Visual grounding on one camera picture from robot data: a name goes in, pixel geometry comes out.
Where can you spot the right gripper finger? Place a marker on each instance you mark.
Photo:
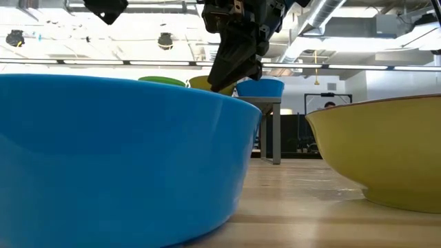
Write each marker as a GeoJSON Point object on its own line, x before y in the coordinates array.
{"type": "Point", "coordinates": [234, 58]}
{"type": "Point", "coordinates": [257, 72]}

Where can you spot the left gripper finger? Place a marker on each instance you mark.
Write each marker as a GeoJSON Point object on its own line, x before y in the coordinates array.
{"type": "Point", "coordinates": [107, 8]}

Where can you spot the blue plastic bowl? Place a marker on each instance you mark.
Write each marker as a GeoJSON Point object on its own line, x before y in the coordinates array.
{"type": "Point", "coordinates": [120, 155]}
{"type": "Point", "coordinates": [265, 89]}

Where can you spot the yellow plastic bowl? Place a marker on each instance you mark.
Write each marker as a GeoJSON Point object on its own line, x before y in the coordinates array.
{"type": "Point", "coordinates": [198, 82]}
{"type": "Point", "coordinates": [379, 155]}

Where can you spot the black ceiling-hung device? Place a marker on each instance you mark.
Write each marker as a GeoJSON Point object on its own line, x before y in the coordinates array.
{"type": "Point", "coordinates": [14, 38]}
{"type": "Point", "coordinates": [165, 40]}

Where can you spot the grey perforated metal shelf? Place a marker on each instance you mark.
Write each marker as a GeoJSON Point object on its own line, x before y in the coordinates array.
{"type": "Point", "coordinates": [275, 137]}

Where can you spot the person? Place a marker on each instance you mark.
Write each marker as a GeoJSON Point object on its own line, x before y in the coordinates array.
{"type": "Point", "coordinates": [329, 104]}

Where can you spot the overhead LED light bar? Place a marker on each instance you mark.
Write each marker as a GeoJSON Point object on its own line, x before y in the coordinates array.
{"type": "Point", "coordinates": [358, 67]}

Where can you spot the corrugated silver ceiling duct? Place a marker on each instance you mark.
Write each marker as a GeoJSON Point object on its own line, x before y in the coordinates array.
{"type": "Point", "coordinates": [208, 51]}

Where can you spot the black partition wall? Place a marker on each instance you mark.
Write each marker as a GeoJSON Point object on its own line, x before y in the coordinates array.
{"type": "Point", "coordinates": [293, 131]}

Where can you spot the black background gantry frame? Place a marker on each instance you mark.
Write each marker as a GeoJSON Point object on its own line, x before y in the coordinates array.
{"type": "Point", "coordinates": [327, 94]}

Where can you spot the grey wall vent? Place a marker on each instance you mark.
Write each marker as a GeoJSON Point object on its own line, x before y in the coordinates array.
{"type": "Point", "coordinates": [331, 86]}

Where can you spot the smooth silver ceiling duct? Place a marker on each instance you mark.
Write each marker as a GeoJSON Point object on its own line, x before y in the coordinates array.
{"type": "Point", "coordinates": [327, 10]}

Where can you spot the black aluminium rig frame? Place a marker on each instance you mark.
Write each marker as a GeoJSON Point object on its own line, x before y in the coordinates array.
{"type": "Point", "coordinates": [299, 155]}

